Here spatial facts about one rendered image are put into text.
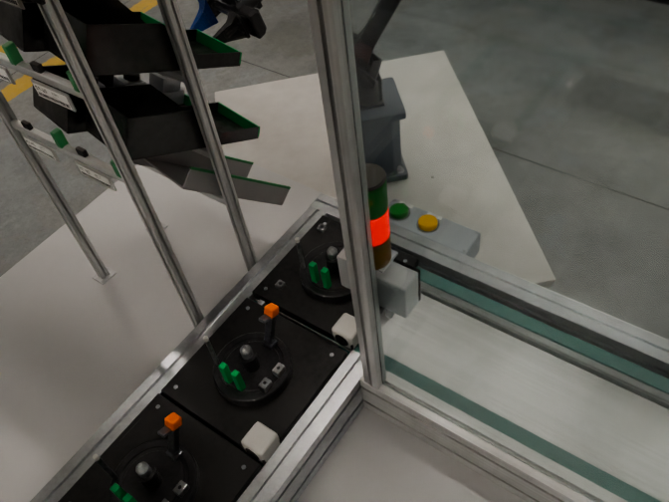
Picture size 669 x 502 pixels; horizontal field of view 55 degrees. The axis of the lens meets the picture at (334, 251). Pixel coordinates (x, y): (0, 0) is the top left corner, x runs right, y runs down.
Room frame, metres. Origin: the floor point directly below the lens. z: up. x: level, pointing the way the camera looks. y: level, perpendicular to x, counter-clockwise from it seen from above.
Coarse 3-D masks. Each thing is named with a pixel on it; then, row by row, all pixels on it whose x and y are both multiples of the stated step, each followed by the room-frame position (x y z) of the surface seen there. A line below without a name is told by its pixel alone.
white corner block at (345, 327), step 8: (344, 320) 0.68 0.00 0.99; (352, 320) 0.68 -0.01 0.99; (336, 328) 0.67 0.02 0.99; (344, 328) 0.66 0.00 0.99; (352, 328) 0.66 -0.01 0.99; (336, 336) 0.66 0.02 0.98; (344, 336) 0.65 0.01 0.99; (352, 336) 0.64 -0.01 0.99; (344, 344) 0.65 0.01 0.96; (352, 344) 0.64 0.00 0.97
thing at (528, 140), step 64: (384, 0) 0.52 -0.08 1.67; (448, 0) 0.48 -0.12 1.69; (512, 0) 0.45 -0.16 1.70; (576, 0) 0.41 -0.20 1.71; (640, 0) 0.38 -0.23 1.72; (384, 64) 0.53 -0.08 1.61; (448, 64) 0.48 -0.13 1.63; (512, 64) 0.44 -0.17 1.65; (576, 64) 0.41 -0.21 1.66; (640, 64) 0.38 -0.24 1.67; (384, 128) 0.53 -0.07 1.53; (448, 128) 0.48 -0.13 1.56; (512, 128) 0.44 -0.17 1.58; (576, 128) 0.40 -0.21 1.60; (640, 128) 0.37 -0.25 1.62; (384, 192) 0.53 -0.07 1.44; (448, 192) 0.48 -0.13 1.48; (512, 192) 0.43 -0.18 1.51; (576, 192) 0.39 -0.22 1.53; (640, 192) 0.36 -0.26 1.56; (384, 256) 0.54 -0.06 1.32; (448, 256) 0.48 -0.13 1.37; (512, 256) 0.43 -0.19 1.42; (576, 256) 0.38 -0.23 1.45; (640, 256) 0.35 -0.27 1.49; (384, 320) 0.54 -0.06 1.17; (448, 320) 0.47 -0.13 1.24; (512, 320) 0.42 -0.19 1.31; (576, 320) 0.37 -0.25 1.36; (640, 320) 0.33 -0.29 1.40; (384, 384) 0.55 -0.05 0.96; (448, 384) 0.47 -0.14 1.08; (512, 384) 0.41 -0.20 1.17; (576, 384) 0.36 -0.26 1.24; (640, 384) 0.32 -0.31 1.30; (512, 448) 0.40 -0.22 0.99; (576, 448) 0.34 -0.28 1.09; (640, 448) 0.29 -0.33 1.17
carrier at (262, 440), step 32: (256, 320) 0.73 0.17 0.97; (288, 320) 0.72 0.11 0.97; (224, 352) 0.66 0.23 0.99; (256, 352) 0.64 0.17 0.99; (288, 352) 0.63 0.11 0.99; (320, 352) 0.64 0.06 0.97; (192, 384) 0.61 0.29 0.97; (224, 384) 0.59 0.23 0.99; (256, 384) 0.58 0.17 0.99; (288, 384) 0.58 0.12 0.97; (320, 384) 0.57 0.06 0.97; (224, 416) 0.54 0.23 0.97; (256, 416) 0.53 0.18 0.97; (288, 416) 0.52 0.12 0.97; (256, 448) 0.46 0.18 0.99
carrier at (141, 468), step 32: (160, 416) 0.56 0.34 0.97; (192, 416) 0.55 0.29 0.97; (128, 448) 0.51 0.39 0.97; (160, 448) 0.49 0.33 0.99; (192, 448) 0.49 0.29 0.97; (224, 448) 0.48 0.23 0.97; (96, 480) 0.46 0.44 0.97; (128, 480) 0.45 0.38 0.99; (160, 480) 0.44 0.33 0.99; (192, 480) 0.43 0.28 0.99; (224, 480) 0.43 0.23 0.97
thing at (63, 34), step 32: (160, 0) 0.91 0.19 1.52; (64, 32) 0.78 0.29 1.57; (192, 64) 0.91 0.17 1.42; (0, 96) 1.00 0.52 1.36; (96, 96) 0.79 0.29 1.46; (192, 96) 0.91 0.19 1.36; (32, 160) 1.00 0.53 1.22; (128, 160) 0.78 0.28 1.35; (224, 160) 0.91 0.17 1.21; (128, 192) 0.79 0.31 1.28; (224, 192) 0.91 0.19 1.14; (160, 224) 0.79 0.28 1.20; (96, 256) 1.00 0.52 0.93; (160, 256) 0.78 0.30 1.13; (192, 320) 0.78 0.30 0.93
